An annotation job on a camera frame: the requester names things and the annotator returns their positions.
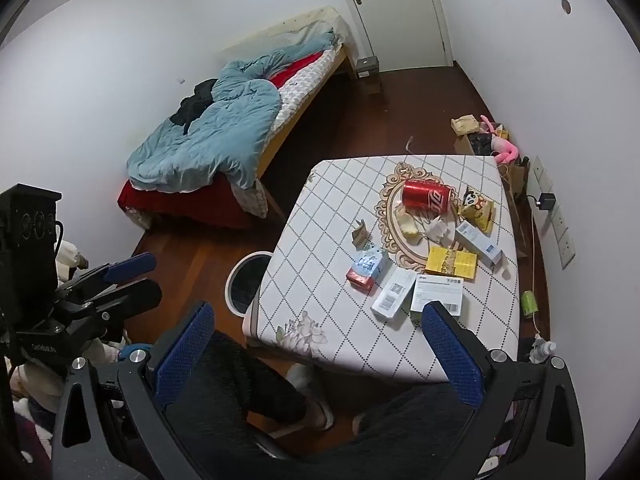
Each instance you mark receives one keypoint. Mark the wooden bed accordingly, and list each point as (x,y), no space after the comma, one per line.
(297,83)

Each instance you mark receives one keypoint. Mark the white slipper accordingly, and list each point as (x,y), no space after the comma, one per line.
(319,416)

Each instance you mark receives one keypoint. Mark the white long carton box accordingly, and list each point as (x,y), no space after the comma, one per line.
(474,240)

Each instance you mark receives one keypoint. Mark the black clothing on bed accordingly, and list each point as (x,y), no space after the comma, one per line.
(192,107)

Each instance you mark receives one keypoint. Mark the black wall charger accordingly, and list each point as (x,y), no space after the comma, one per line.
(545,201)

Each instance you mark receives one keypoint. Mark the pink plush toy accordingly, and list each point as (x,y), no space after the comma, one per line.
(503,150)

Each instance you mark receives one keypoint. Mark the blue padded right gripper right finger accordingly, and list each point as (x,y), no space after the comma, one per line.
(525,422)

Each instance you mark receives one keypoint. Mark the white tissue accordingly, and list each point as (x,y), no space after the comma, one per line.
(437,231)

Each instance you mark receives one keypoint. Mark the white wall socket strip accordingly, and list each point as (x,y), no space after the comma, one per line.
(553,222)

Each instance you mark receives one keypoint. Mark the blue red milk carton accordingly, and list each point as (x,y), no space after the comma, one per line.
(366,268)

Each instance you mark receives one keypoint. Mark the white round trash bin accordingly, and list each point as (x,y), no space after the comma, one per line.
(244,280)

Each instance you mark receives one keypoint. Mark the red cola can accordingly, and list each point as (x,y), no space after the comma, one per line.
(426,195)

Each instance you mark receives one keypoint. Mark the white door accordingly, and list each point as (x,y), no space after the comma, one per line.
(405,34)

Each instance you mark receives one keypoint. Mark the brown paper bag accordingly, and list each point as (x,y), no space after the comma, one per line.
(465,125)

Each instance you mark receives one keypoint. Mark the brown cardboard scrap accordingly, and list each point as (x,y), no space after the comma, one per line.
(360,235)

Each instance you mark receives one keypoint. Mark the grey box by door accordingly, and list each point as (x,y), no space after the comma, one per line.
(367,67)

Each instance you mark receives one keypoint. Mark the red bed sheet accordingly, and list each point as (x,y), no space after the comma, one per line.
(214,205)

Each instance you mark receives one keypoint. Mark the white labelled box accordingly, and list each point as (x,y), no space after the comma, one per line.
(445,289)

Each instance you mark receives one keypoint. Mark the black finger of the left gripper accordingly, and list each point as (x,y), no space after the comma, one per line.
(114,307)

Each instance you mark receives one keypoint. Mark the green small bottle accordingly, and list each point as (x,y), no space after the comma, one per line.
(529,304)

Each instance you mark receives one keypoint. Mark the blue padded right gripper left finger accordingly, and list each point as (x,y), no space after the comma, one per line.
(111,420)

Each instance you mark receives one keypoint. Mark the yellow box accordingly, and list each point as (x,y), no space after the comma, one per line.
(451,262)

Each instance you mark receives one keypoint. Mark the banana peel piece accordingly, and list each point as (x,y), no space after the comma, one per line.
(406,223)

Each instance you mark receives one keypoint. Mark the light blue duvet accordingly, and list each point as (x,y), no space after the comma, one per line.
(229,135)

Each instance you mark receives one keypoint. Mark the patterned pillow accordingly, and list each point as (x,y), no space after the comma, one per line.
(252,200)

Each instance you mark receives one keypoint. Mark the yellow chips bag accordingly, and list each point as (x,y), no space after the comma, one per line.
(477,209)

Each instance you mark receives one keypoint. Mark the white checkered tablecloth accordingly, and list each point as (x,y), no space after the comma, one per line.
(306,307)

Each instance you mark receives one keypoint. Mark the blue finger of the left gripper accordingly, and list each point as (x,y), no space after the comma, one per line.
(115,273)

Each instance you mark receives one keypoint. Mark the white barcode box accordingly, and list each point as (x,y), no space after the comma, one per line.
(393,293)

